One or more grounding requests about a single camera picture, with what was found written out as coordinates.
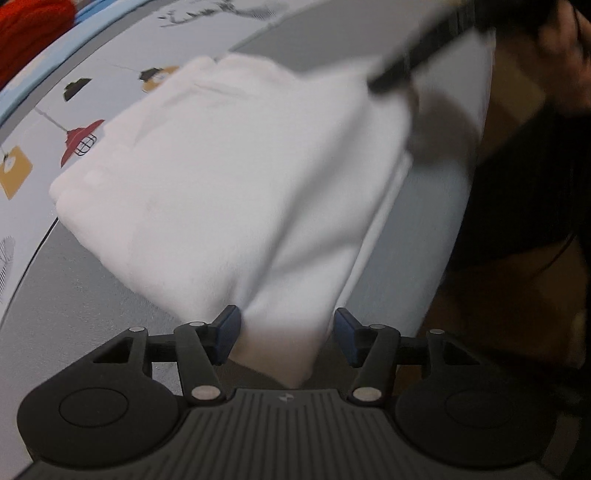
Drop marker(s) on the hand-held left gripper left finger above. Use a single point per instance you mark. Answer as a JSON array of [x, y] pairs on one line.
[[229, 325]]

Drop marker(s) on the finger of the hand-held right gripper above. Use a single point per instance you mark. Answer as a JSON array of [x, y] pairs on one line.
[[415, 55]]

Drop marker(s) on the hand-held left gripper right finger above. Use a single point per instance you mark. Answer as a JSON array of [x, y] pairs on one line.
[[344, 330]]

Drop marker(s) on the white small garment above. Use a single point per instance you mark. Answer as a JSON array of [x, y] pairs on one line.
[[207, 184]]

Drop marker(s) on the person's right hand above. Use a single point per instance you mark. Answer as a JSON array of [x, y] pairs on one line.
[[568, 64]]

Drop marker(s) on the grey bed cover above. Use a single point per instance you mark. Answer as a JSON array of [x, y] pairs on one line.
[[69, 300]]

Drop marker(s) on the person's dark clothing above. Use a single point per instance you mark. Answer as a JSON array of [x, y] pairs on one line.
[[521, 184]]

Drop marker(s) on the light printed bedsheet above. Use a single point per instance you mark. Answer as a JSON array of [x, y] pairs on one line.
[[111, 41]]

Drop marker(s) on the blue bed sheet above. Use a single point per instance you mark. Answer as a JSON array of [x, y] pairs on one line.
[[90, 8]]

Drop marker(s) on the red cloth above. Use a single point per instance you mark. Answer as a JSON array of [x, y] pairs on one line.
[[27, 32]]

